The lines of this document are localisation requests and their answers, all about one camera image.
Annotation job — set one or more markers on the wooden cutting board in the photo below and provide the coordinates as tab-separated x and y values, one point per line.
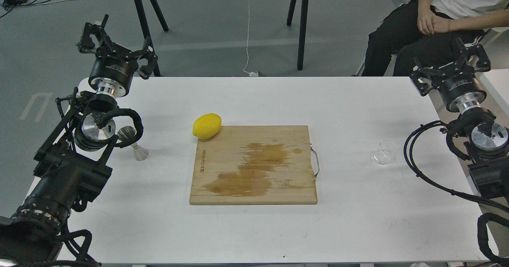
254	165

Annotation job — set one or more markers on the seated person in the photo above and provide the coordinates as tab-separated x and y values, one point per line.
427	30

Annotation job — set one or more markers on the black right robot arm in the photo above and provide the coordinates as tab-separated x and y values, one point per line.
474	136

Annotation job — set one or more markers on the clear glass measuring cup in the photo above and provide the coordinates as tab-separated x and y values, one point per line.
385	152

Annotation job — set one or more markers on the steel double jigger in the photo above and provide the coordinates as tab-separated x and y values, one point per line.
133	144

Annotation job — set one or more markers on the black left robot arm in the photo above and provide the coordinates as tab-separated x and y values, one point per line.
72	162

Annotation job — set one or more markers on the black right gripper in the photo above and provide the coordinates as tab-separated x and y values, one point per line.
455	82

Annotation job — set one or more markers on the yellow lemon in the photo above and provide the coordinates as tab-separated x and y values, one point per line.
206	126

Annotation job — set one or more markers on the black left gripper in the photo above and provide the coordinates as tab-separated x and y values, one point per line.
115	66

